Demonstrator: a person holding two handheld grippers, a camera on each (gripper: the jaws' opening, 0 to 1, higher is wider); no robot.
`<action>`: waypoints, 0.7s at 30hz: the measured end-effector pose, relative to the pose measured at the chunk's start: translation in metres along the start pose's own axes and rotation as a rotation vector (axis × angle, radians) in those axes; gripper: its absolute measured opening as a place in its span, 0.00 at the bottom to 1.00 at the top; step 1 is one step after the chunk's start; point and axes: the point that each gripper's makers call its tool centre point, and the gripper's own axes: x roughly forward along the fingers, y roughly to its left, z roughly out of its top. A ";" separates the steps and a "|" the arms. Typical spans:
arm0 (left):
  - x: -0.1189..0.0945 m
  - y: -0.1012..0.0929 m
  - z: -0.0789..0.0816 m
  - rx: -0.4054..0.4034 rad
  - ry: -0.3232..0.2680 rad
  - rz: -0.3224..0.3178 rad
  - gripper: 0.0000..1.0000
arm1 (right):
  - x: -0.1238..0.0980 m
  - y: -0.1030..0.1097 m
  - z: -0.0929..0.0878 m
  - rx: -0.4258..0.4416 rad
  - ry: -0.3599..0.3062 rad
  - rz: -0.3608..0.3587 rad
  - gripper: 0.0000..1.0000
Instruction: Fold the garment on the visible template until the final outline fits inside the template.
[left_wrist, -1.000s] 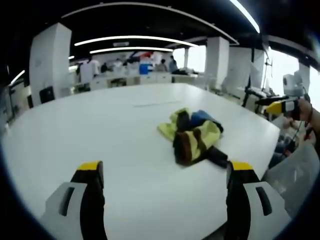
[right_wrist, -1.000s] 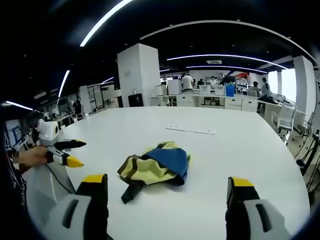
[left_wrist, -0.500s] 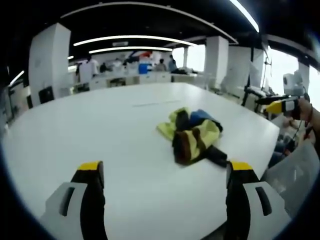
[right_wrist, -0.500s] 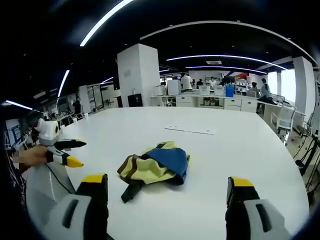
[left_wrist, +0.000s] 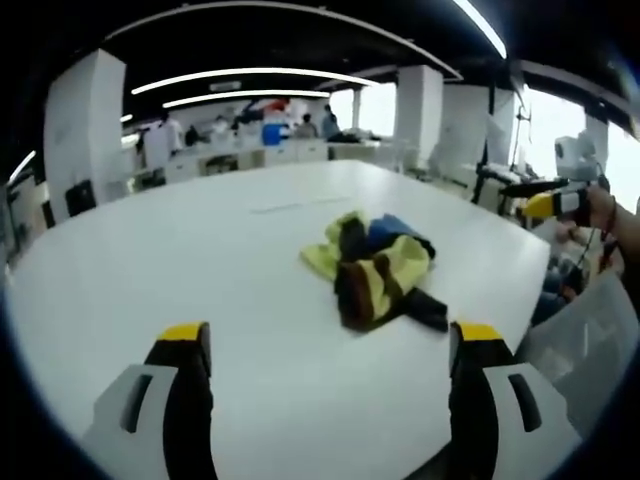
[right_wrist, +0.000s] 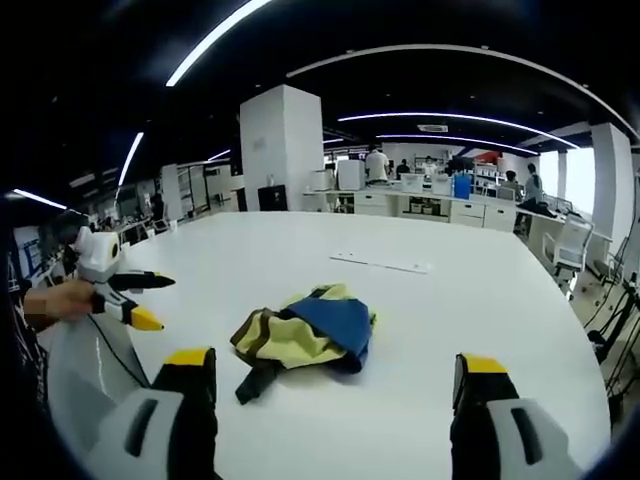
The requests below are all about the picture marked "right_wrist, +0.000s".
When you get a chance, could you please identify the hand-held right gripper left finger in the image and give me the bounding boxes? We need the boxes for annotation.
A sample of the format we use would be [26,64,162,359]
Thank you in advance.
[82,346,220,480]

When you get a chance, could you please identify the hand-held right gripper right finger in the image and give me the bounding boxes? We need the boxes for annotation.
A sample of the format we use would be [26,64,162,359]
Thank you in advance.
[448,352,586,480]

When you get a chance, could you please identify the yellow and blue garment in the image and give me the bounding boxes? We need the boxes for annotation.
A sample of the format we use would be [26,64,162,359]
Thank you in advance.
[229,283,379,406]

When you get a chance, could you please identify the white template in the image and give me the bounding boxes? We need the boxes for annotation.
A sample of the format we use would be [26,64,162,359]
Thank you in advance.
[329,249,432,275]

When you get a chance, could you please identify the person's left hand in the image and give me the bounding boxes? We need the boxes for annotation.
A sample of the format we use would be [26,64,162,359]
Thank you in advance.
[23,277,97,330]

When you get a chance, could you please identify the straight ceiling light strip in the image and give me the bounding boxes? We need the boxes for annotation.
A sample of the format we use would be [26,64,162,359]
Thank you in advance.
[115,131,146,189]
[11,188,69,211]
[165,0,272,88]

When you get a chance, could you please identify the person's dark clothing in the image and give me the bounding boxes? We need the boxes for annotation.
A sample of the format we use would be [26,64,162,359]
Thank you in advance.
[0,234,52,426]

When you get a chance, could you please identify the black cabinet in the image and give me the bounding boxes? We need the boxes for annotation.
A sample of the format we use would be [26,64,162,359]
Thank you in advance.
[257,184,288,213]

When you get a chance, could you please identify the black tripod stand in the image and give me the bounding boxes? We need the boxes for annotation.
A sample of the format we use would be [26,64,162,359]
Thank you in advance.
[583,271,640,404]

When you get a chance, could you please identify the white office chair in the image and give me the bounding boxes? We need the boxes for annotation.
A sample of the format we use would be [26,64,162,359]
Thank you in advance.
[541,213,596,301]

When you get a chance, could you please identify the white counter with drawers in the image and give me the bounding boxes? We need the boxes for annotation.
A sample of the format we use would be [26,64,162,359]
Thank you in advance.
[301,186,519,232]

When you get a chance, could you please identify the dark cloth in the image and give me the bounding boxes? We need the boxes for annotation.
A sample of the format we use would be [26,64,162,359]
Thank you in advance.
[516,198,557,218]

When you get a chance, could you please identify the blue box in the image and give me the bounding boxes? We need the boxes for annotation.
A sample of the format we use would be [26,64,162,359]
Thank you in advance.
[451,174,474,201]

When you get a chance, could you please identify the curved ceiling light strip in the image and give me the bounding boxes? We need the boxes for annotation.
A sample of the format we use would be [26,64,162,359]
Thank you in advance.
[336,111,582,150]

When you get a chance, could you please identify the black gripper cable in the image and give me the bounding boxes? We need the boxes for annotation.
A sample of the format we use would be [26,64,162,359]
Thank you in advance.
[88,312,152,389]

